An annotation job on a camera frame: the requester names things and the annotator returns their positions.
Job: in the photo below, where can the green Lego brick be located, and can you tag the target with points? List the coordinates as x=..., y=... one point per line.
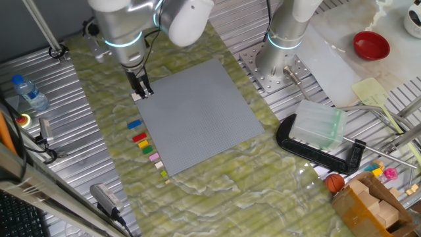
x=147, y=149

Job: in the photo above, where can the clear water bottle blue cap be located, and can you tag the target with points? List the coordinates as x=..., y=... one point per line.
x=31, y=93

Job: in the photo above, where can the aluminium profile bar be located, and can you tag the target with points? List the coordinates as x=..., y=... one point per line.
x=409, y=107
x=403, y=138

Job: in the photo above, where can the yellow Lego brick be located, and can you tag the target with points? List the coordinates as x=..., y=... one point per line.
x=143, y=144

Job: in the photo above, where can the pale yellow slotted spatula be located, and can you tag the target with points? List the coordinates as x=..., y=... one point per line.
x=370, y=92

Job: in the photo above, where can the large grey Lego baseplate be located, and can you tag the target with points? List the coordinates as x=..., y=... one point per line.
x=204, y=125

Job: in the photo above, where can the small white Lego brick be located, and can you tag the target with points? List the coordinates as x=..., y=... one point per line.
x=159, y=165

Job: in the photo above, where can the brown cardboard box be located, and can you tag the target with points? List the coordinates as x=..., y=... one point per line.
x=352, y=214

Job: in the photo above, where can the wooden block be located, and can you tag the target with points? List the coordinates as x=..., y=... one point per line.
x=358, y=187
x=368, y=199
x=388, y=214

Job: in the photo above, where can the white cup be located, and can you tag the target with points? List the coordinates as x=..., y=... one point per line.
x=411, y=29

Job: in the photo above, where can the metal camera mount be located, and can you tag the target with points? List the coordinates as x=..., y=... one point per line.
x=49, y=153

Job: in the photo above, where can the red bowl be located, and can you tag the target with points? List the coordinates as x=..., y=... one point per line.
x=371, y=46

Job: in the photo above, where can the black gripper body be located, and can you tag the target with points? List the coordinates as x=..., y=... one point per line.
x=135, y=75

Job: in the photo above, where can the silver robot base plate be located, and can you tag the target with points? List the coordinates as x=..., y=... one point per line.
x=260, y=80

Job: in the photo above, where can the small wooden cube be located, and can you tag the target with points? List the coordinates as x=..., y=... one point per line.
x=408, y=192
x=415, y=187
x=394, y=192

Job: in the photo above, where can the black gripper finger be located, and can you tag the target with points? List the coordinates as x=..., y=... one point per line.
x=139, y=90
x=148, y=87

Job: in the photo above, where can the black keyboard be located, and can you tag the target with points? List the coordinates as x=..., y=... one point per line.
x=16, y=217

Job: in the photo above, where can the small toy basketball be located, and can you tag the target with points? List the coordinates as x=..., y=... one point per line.
x=334, y=183

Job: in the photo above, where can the blue Lego brick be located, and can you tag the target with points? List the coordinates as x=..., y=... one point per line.
x=134, y=124

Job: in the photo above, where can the black C-clamp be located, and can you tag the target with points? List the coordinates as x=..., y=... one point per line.
x=309, y=153

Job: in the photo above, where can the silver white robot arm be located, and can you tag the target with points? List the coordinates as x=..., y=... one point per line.
x=121, y=26

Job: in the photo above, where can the metal tripod pole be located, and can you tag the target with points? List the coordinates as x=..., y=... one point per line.
x=42, y=29

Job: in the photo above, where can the green marble pattern mat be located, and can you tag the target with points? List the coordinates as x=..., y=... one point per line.
x=230, y=204

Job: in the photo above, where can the orange pole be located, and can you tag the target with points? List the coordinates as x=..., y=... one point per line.
x=5, y=131

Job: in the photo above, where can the pink toy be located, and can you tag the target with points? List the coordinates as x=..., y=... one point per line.
x=390, y=173

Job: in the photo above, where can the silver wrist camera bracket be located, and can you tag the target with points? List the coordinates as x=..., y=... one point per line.
x=97, y=46

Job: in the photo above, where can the translucent plastic box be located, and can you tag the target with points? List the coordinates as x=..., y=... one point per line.
x=317, y=125

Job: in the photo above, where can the orange toy block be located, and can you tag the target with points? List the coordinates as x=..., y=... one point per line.
x=379, y=163

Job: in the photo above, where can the small lime Lego brick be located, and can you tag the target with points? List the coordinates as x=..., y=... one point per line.
x=163, y=173

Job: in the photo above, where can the grey depth camera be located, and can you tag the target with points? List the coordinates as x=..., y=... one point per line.
x=104, y=197
x=45, y=128

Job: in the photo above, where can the pink Lego brick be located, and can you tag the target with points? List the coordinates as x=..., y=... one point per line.
x=154, y=157

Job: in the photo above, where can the white marble pattern mat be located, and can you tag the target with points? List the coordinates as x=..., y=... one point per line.
x=401, y=66

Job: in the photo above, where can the aluminium frame rail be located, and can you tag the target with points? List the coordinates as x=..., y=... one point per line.
x=49, y=194

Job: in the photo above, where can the red emergency stop button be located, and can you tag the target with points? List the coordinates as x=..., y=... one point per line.
x=23, y=120

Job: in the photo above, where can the red Lego brick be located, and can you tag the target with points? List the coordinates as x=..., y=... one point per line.
x=139, y=137

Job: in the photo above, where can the teal toy block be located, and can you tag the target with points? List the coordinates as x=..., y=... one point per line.
x=371, y=167

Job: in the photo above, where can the yellow toy block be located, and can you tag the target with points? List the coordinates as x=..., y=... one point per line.
x=377, y=172

